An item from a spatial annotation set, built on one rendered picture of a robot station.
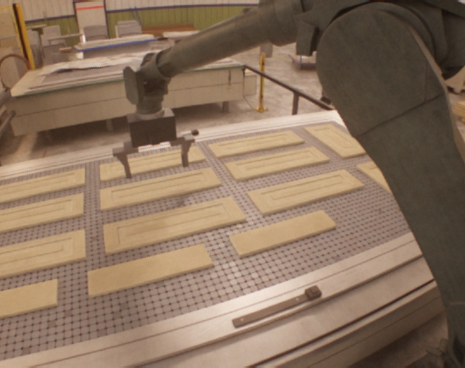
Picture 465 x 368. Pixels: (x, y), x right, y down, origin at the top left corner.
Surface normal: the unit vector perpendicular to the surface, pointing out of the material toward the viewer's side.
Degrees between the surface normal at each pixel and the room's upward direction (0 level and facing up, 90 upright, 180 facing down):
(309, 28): 90
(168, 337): 0
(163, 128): 90
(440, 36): 90
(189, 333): 0
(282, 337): 0
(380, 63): 90
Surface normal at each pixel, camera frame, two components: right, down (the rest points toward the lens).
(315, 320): 0.00, -0.84
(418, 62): -0.60, 0.44
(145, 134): 0.37, 0.51
